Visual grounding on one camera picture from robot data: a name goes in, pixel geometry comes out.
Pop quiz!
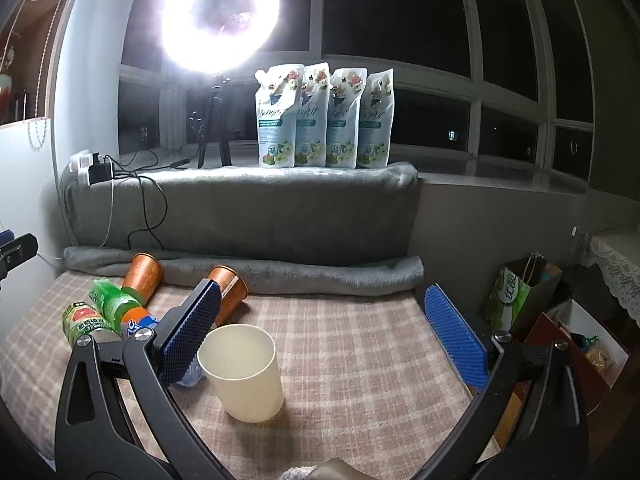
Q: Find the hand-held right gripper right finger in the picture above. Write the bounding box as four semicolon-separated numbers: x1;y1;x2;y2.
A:
424;283;592;480

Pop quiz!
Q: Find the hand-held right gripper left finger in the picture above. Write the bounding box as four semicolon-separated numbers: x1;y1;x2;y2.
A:
54;279;236;480

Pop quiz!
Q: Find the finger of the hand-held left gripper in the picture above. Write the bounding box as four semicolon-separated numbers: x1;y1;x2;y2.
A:
0;230;39;291

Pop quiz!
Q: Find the cream plastic cup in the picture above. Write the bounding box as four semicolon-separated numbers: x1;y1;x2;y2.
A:
197;324;286;424

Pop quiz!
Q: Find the copper patterned cup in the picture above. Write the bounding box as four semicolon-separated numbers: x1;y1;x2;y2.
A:
207;265;250;329
122;253;165;306

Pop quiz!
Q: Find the blue label orange cap bottle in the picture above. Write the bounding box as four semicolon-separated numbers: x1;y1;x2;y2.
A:
124;308;206;389

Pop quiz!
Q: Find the green paper bag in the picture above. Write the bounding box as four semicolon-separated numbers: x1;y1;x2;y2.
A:
481;254;564;342

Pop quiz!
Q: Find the green plastic bottle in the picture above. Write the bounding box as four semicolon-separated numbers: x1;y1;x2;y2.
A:
88;277;147;336

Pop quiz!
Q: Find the green drink can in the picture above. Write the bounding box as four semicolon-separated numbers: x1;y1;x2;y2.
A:
62;301;122;349

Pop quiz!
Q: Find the plaid bed sheet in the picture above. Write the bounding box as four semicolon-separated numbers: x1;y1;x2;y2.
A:
0;270;501;480

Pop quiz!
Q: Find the white power strip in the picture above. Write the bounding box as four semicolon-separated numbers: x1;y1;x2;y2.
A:
69;149;109;187

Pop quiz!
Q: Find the red cardboard box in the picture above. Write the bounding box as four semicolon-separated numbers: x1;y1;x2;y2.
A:
524;299;632;417

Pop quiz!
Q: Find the black charger plug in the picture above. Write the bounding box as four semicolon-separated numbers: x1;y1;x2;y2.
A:
89;159;115;184

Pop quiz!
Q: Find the grey fleece blanket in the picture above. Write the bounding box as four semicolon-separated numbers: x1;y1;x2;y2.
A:
61;161;425;297

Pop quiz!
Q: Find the yellow snack packet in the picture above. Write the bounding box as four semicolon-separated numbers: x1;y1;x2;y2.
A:
585;342;617;376

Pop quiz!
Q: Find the white lace cloth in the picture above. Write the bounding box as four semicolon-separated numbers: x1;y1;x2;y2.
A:
584;231;640;328

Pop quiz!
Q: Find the black tripod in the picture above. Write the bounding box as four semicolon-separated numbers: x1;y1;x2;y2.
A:
187;74;233;169

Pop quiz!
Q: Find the floral refill pouch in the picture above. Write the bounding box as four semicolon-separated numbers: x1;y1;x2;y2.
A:
325;67;368;169
254;63;305;169
295;62;331;168
357;68;396;169

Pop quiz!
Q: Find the white cable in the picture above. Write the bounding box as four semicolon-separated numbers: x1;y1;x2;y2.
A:
102;180;117;249

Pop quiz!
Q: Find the beaded blind cord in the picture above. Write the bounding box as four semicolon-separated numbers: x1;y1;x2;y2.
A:
26;0;67;151

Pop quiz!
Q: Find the black switch cable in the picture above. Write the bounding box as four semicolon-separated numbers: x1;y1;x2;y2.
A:
113;149;203;179

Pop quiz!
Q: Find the white window frame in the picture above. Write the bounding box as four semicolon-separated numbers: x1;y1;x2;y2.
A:
117;0;601;182

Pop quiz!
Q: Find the ring light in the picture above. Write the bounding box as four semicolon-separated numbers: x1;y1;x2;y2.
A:
160;0;282;75

